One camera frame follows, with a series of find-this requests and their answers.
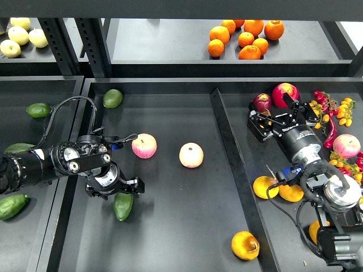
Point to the upper cherry tomato bunch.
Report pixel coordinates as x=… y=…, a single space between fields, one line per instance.
x=327 y=108

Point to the red chili pepper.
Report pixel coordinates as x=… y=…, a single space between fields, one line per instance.
x=331 y=136

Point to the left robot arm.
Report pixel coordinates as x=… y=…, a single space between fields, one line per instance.
x=90 y=156

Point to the orange right with stem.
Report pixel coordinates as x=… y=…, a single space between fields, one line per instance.
x=274 y=29

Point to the yellow pear middle row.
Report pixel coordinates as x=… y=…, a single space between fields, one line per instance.
x=291 y=193

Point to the black shelf post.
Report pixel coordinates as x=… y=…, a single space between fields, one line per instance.
x=94 y=42
x=60 y=44

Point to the yellow apple shelf middle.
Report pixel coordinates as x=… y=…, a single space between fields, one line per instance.
x=19 y=35

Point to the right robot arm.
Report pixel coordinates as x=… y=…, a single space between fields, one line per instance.
x=334 y=196

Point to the purple red onion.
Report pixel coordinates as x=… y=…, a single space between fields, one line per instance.
x=262 y=102

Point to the pink red apple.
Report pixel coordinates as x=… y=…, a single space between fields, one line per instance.
x=144 y=146

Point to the round avocado left tray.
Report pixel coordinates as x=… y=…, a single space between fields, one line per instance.
x=38 y=110

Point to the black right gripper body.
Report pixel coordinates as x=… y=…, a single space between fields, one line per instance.
x=297 y=142

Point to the orange back small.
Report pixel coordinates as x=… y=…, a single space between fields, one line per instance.
x=230 y=25

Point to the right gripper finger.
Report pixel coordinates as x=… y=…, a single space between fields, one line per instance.
x=300 y=112
x=262 y=123

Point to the yellow pear tray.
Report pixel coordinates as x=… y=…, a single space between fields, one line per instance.
x=245 y=246

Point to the green avocado tray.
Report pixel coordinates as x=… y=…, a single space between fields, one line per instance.
x=122 y=205

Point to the orange back centre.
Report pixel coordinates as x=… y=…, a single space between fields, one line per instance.
x=255 y=27

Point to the yellow apple shelf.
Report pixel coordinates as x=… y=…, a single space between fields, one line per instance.
x=25 y=23
x=37 y=38
x=10 y=49
x=19 y=35

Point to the black shelf post left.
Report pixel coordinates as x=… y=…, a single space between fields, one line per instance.
x=60 y=44

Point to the orange centre right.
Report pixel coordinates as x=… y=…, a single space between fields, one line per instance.
x=262 y=44

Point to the lower cherry tomato bunch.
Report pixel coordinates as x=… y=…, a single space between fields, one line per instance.
x=354 y=170

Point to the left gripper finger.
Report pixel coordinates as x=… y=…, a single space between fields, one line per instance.
x=135 y=187
x=92 y=193

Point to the orange upper left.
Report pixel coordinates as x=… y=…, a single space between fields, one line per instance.
x=221 y=33

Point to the yellow pear lower right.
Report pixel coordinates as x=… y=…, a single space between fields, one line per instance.
x=314 y=229

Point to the yellow apple shelf back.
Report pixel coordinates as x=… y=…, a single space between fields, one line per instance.
x=25 y=23

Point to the yellow apple shelf right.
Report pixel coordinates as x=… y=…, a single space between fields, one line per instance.
x=37 y=38

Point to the big red apple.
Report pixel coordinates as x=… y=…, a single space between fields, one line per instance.
x=280 y=90

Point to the yellow pear row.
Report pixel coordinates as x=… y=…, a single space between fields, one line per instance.
x=261 y=184
x=291 y=193

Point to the yellow apple shelf front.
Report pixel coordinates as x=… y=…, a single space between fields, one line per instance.
x=10 y=49

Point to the cherry tomato bunch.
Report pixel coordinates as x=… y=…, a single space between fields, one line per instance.
x=327 y=108
x=354 y=170

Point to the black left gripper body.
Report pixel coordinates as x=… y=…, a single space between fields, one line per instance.
x=109 y=182

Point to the yellow pear left row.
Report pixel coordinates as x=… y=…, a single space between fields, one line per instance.
x=261 y=184

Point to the black tray divider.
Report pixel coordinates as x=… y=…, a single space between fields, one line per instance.
x=252 y=213

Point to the black left tray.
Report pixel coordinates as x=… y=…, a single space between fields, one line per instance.
x=33 y=239

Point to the black shelf post centre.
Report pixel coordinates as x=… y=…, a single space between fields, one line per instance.
x=94 y=42

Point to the pink apple right tray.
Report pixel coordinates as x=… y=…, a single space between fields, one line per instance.
x=346 y=145

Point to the pale pink apple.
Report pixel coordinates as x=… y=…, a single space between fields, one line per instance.
x=191 y=155

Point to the orange front left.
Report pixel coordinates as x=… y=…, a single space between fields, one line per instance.
x=216 y=48

